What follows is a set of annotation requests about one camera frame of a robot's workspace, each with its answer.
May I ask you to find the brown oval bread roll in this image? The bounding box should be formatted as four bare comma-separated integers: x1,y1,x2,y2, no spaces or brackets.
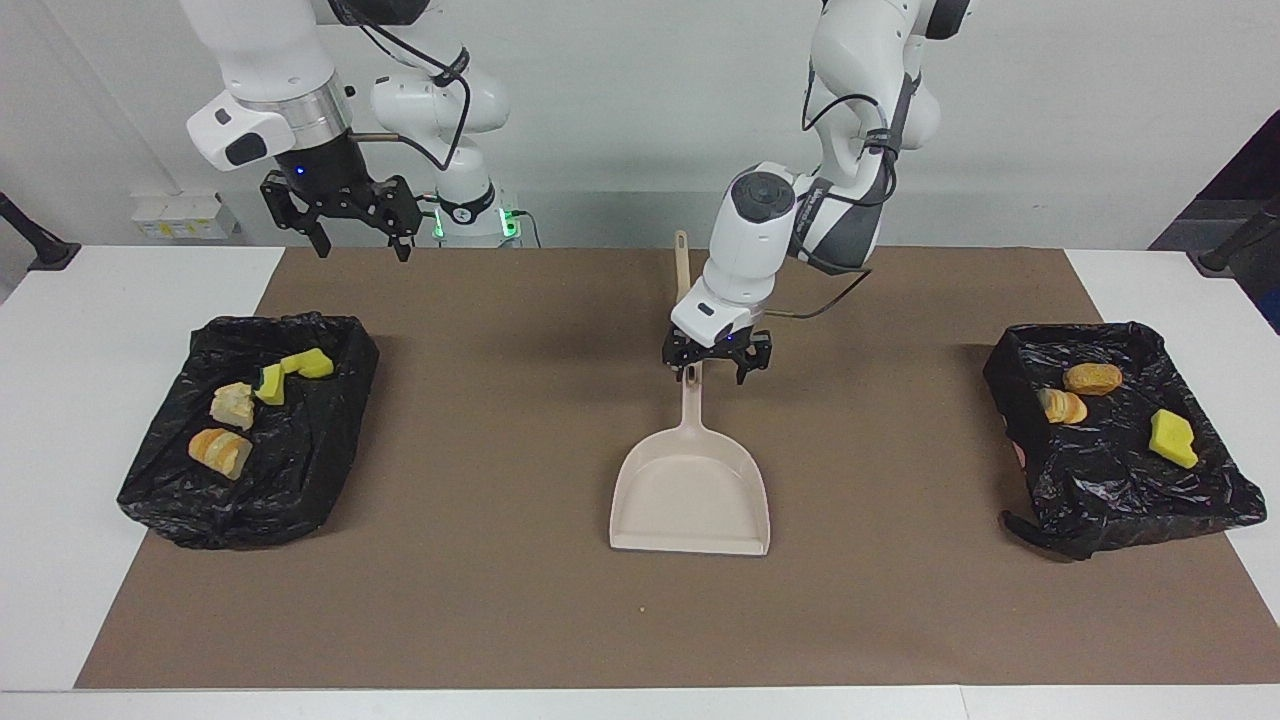
1062,362,1124,397

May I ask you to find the black bag lined bin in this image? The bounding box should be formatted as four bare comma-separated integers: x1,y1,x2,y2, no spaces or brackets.
117,312,381,550
983,321,1268,561

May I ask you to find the small flaky croissant piece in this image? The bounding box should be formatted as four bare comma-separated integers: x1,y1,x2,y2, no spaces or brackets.
209,382,256,431

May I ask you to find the pale chip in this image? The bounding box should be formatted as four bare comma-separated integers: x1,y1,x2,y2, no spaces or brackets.
1037,387,1089,427

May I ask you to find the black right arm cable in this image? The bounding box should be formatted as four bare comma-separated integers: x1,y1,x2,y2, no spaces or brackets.
350,15,473,173

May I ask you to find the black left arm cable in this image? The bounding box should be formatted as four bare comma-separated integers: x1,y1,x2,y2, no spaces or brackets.
770,55,901,321

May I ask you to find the large striped croissant piece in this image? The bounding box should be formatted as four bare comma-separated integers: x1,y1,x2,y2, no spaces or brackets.
188,428,253,481

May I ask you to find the white wall socket box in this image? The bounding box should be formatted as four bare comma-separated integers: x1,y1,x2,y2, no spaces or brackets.
132,192,241,241

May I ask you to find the black stand leg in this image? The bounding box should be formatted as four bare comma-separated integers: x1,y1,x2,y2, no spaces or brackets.
1190,195,1280,276
0,190,81,271

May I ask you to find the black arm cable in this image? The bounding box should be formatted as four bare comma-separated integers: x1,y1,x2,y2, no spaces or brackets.
770,55,901,321
350,15,473,173

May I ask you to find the brown table mat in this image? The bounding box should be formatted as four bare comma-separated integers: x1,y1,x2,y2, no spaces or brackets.
75,247,1280,689

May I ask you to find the beige plastic dustpan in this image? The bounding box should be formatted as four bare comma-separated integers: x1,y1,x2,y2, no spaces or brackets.
609,364,772,557

